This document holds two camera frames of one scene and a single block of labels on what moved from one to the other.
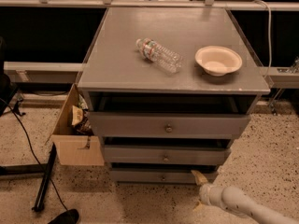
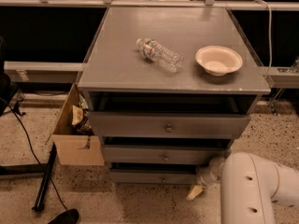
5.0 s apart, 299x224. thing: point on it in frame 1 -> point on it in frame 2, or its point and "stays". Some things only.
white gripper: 206,193 -> 206,176
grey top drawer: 168,125 stays
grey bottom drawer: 161,175 stays
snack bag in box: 77,115 stays
